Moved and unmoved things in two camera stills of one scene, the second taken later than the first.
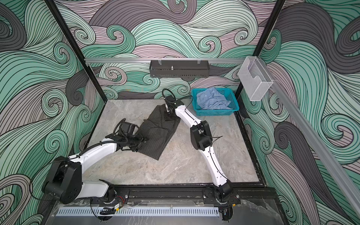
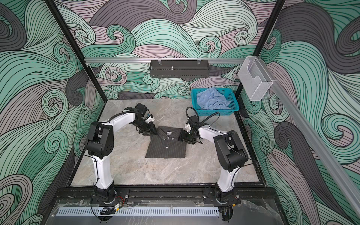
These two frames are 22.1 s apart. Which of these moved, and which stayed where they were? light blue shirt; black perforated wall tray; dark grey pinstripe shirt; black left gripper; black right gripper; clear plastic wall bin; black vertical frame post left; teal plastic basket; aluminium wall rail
Moved: dark grey pinstripe shirt; black right gripper; black left gripper
Stayed: clear plastic wall bin; aluminium wall rail; light blue shirt; teal plastic basket; black vertical frame post left; black perforated wall tray
